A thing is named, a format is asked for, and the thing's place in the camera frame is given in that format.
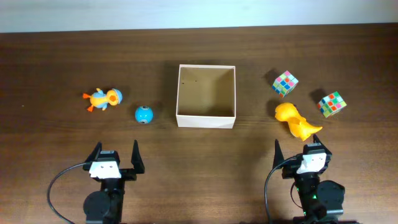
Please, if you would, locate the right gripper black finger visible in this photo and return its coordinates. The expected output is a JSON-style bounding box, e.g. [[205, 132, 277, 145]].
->
[[272, 139, 285, 169], [313, 134, 327, 150]]

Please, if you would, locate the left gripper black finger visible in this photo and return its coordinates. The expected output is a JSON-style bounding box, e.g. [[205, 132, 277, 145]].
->
[[131, 140, 145, 174], [85, 142, 102, 162]]

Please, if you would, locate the orange dinosaur toy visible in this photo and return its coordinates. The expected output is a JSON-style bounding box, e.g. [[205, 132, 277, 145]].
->
[[275, 103, 323, 141]]

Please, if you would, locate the multicoloured puzzle cube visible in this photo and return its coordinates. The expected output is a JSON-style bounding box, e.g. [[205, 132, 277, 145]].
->
[[271, 70, 299, 98], [317, 91, 347, 118]]

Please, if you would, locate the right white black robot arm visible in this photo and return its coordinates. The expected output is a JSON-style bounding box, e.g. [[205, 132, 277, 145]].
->
[[272, 134, 345, 223]]

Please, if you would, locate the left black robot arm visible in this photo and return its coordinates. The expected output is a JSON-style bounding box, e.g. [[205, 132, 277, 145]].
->
[[83, 141, 145, 223]]

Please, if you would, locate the blue ball toy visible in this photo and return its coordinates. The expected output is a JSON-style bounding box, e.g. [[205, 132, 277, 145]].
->
[[134, 106, 154, 124]]

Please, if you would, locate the orange and blue duck toy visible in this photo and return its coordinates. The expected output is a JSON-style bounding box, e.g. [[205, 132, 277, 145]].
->
[[82, 88, 123, 112]]

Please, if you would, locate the open beige cardboard box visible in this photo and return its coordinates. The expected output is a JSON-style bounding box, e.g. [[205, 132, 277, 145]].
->
[[175, 64, 236, 129]]

